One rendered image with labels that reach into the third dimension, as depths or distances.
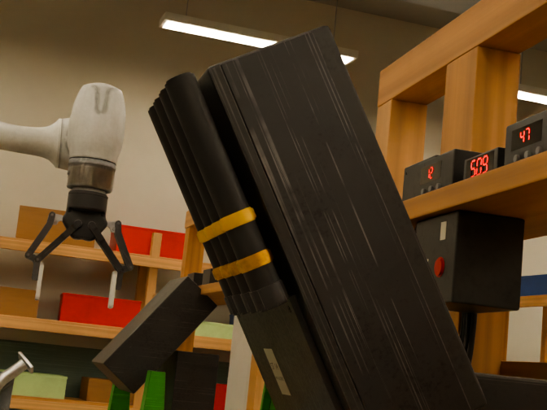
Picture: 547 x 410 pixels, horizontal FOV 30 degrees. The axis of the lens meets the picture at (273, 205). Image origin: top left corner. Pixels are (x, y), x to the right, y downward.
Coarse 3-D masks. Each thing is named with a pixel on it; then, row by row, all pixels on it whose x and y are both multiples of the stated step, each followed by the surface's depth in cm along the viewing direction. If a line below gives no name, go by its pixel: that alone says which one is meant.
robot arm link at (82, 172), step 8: (72, 160) 192; (80, 160) 191; (88, 160) 191; (96, 160) 191; (72, 168) 192; (80, 168) 191; (88, 168) 191; (96, 168) 191; (104, 168) 192; (112, 168) 194; (72, 176) 191; (80, 176) 191; (88, 176) 191; (96, 176) 191; (104, 176) 192; (112, 176) 194; (72, 184) 191; (80, 184) 190; (88, 184) 190; (96, 184) 191; (104, 184) 192; (112, 184) 194; (104, 192) 194
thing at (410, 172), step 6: (432, 156) 186; (420, 162) 191; (408, 168) 196; (414, 168) 193; (408, 174) 196; (414, 174) 193; (408, 180) 196; (414, 180) 192; (408, 186) 195; (414, 186) 192; (408, 192) 195; (414, 192) 191; (402, 198) 197; (408, 198) 194
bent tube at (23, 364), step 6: (24, 360) 263; (12, 366) 262; (18, 366) 262; (24, 366) 263; (30, 366) 262; (6, 372) 261; (12, 372) 261; (18, 372) 262; (30, 372) 264; (0, 378) 259; (6, 378) 260; (12, 378) 261; (0, 384) 259; (0, 390) 259
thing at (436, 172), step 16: (544, 112) 143; (512, 128) 152; (528, 128) 147; (544, 128) 143; (512, 144) 151; (528, 144) 146; (544, 144) 142; (432, 160) 180; (448, 160) 173; (464, 160) 172; (512, 160) 151; (432, 176) 179; (448, 176) 173; (416, 192) 185
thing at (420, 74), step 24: (504, 0) 182; (528, 0) 172; (456, 24) 201; (480, 24) 190; (504, 24) 180; (528, 24) 177; (432, 48) 212; (456, 48) 200; (504, 48) 190; (528, 48) 189; (384, 72) 239; (408, 72) 223; (432, 72) 210; (384, 96) 236; (408, 96) 228; (432, 96) 226
